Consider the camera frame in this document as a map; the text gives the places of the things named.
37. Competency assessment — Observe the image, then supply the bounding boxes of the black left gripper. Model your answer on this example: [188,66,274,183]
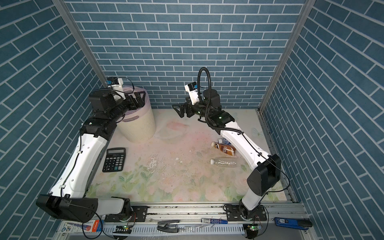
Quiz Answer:
[107,90,145,124]

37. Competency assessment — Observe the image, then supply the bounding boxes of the blue black hand tool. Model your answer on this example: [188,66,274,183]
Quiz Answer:
[274,217,313,231]

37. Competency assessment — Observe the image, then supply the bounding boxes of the cream bin with pink liner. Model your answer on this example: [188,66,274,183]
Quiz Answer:
[117,88,156,143]

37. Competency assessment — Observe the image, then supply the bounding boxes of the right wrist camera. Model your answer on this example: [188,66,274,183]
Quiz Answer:
[185,82,200,105]

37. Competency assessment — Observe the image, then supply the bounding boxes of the white red blue box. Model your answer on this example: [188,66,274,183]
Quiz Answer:
[58,220,102,233]

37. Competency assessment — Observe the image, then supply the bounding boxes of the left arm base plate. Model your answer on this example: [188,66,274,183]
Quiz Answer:
[105,206,149,223]

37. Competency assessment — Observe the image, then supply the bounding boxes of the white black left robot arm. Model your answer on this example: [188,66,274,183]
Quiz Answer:
[36,89,148,223]

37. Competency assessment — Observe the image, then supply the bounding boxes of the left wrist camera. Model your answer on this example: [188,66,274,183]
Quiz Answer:
[107,77,124,93]

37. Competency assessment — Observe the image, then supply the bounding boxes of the clear bottle blue label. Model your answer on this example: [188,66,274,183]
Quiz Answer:
[218,138,231,145]

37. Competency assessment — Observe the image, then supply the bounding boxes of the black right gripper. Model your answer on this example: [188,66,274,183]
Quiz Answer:
[173,96,213,120]

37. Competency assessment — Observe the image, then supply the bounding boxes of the black pliers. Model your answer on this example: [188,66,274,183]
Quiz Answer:
[157,220,180,233]

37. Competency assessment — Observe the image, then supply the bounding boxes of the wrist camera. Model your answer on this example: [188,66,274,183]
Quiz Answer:
[185,82,200,105]
[107,77,124,93]

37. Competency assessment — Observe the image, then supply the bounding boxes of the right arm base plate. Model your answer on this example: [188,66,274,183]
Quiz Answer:
[223,204,268,222]

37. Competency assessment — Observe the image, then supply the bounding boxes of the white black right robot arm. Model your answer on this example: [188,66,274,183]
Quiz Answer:
[172,102,282,216]

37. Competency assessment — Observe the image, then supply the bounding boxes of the white slotted cable duct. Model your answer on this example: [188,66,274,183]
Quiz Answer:
[104,224,245,237]

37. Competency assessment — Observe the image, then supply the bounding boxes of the brown coffee bottle right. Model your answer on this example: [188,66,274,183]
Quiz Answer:
[211,142,236,156]

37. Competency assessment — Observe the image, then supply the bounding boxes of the clear bottle white cap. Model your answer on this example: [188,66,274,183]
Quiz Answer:
[210,157,238,168]

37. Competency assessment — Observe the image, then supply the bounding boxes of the black calculator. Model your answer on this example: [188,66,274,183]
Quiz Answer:
[102,148,127,173]

